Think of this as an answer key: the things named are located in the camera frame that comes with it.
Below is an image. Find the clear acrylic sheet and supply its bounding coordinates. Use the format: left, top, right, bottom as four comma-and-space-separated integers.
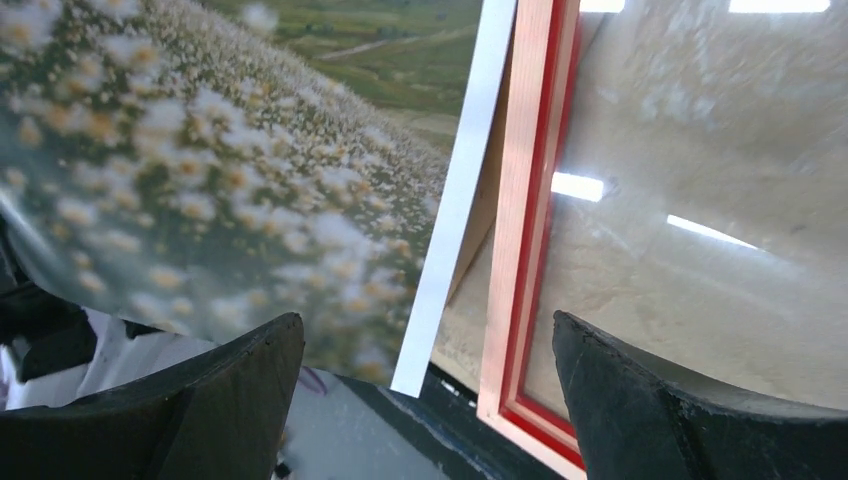
524, 1, 847, 414

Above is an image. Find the brown cardboard backing board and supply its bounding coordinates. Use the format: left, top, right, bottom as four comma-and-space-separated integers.
446, 32, 514, 304

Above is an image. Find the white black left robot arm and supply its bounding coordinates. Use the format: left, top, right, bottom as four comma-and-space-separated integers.
1, 226, 216, 410

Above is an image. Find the landscape photo print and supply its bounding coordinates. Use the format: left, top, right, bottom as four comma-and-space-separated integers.
1, 1, 517, 397

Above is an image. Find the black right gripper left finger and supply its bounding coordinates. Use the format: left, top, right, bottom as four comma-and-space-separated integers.
1, 313, 304, 479

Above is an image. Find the red wooden picture frame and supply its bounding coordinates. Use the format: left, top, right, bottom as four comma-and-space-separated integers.
477, 1, 645, 479

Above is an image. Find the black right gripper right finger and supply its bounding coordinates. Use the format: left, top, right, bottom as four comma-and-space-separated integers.
552, 311, 847, 479

